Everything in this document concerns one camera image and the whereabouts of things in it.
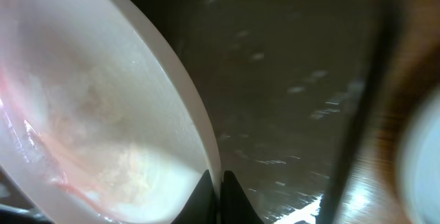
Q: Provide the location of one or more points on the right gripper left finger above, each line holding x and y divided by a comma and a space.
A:
201, 207

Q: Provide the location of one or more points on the brown serving tray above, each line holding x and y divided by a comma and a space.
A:
287, 85

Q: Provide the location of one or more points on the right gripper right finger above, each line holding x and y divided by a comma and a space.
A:
235, 206

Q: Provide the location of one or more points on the cream white plate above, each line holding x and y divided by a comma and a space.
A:
417, 163

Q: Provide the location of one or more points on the pink white plate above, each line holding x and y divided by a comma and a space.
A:
100, 121

